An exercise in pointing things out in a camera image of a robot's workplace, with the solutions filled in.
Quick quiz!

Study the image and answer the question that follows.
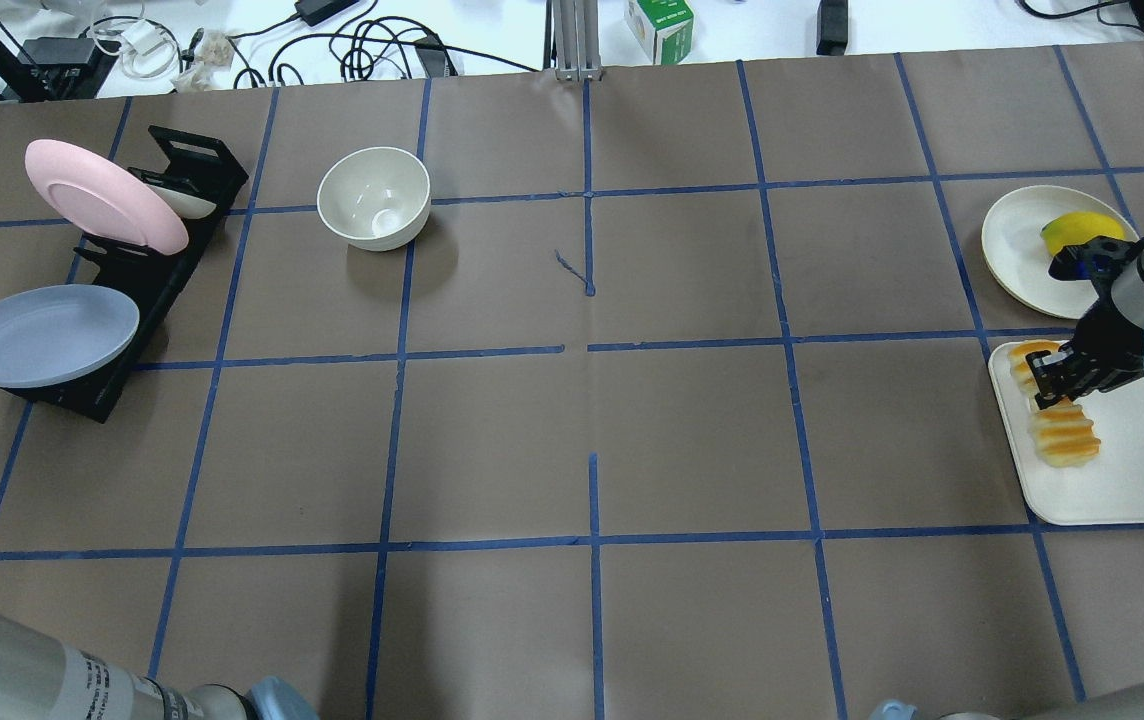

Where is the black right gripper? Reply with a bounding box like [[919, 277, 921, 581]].
[[1024, 300, 1144, 411]]

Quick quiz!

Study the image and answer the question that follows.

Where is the sliced yellow bread loaf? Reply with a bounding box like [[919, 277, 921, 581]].
[[1006, 340, 1101, 468]]

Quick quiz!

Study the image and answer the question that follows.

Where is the light blue plate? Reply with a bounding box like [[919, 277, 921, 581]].
[[0, 284, 141, 389]]

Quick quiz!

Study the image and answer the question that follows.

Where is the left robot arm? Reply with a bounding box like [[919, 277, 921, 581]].
[[0, 284, 316, 719]]

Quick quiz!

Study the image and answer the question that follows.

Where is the cream round plate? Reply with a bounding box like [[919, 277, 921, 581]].
[[982, 184, 1139, 321]]

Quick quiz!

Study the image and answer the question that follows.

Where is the pink plate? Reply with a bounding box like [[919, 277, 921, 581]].
[[24, 139, 191, 256]]

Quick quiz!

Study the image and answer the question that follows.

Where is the cream plate in rack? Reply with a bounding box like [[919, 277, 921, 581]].
[[146, 183, 217, 220]]

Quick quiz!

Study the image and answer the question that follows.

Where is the cream rectangular tray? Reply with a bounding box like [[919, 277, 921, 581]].
[[988, 342, 1144, 525]]

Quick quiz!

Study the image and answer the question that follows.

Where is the yellow lemon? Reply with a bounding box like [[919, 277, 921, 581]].
[[1040, 211, 1128, 258]]

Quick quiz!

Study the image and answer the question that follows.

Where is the black dish rack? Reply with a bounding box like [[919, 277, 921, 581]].
[[0, 126, 249, 421]]

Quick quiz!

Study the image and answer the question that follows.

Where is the cream bowl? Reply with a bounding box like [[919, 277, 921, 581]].
[[316, 147, 431, 252]]

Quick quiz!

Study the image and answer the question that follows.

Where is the black power adapter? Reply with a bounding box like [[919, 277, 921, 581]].
[[293, 0, 358, 27]]

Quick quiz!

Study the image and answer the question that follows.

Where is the green white carton box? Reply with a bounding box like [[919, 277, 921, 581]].
[[623, 1, 696, 65]]

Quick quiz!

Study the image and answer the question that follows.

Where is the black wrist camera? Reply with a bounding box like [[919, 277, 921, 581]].
[[1047, 236, 1144, 287]]

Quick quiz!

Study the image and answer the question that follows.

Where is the aluminium frame post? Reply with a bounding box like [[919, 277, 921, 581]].
[[543, 1, 603, 82]]

